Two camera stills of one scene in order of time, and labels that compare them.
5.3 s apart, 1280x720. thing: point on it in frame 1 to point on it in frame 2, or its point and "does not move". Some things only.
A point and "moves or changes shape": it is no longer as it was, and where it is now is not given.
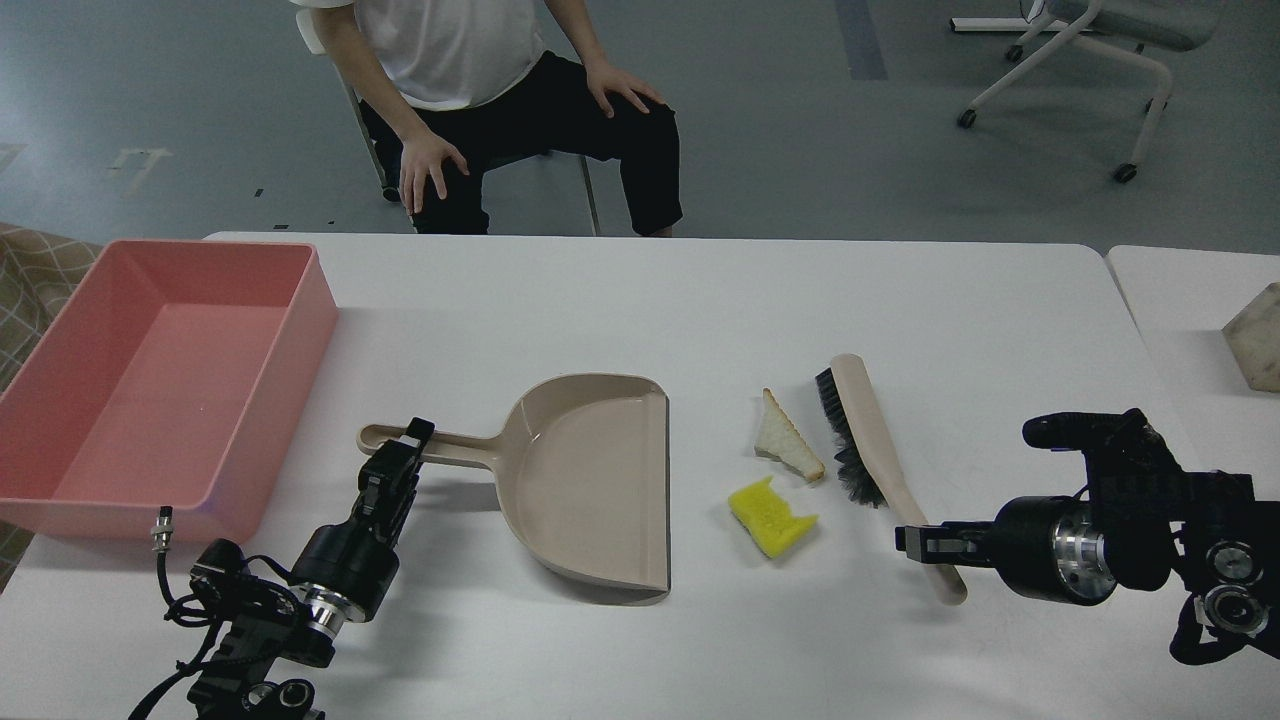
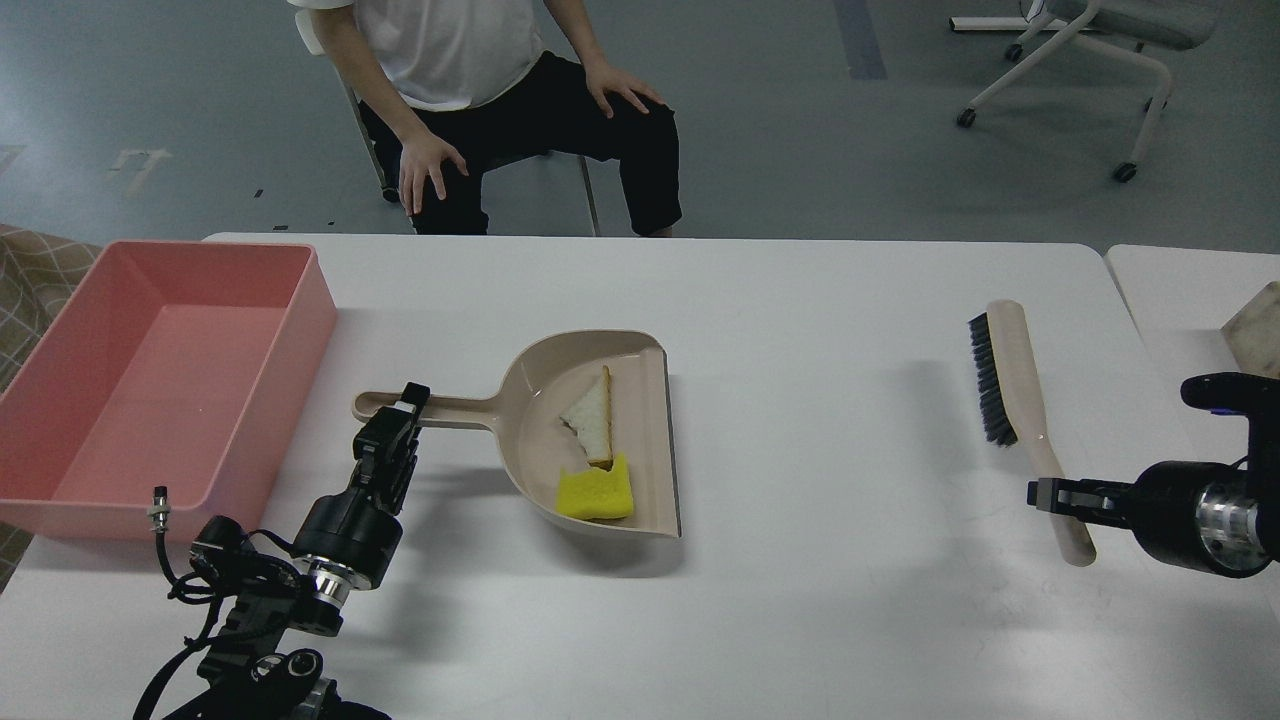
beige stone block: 1254,337 does not move
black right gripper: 1044,547 to 1197,515
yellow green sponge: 768,518 to 596,493
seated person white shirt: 448,88 does not move
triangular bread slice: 779,440 to 592,420
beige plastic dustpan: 584,469 moves or changes shape
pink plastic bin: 166,373 does not move
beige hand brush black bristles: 867,462 to 1010,402
